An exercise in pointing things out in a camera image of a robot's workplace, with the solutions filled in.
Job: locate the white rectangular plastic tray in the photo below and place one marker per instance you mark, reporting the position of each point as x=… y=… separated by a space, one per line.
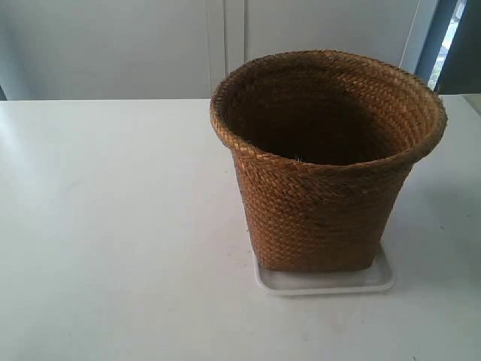
x=377 y=278

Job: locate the window frame with glass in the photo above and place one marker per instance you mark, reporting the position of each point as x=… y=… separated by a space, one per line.
x=450 y=59

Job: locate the brown woven wicker basket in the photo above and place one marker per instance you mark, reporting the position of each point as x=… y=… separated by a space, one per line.
x=322 y=142

